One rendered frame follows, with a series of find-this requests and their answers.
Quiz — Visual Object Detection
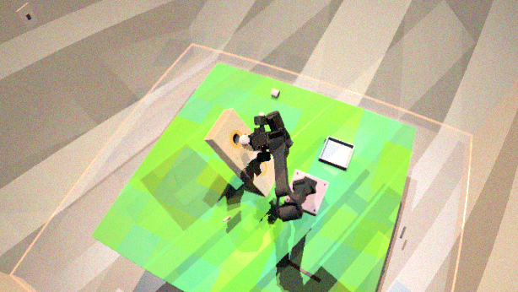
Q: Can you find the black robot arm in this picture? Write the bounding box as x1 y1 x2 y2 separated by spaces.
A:
249 111 317 222

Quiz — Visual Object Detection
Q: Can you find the beige square tray with grey rim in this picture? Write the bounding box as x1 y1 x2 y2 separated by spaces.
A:
318 135 355 170

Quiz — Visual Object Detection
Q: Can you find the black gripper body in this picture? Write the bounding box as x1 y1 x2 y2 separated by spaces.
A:
254 116 271 162

